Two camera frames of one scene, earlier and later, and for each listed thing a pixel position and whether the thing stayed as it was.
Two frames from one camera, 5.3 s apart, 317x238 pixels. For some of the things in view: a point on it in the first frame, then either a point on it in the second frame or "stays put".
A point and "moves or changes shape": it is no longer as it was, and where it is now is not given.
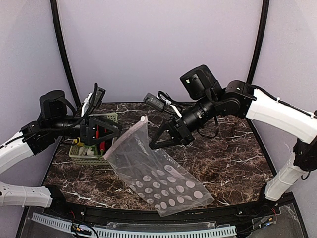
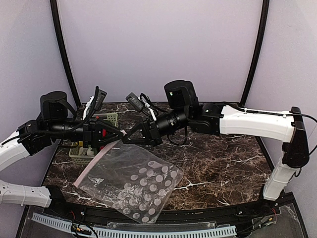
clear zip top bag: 163,186 moves or changes shape
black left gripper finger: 107,125 stays put
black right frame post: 264,16 stays put
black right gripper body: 179,131 -> 152,132
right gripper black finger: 166,126 -> 135,129
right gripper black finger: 154,145 -> 146,141
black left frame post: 74,88 stays put
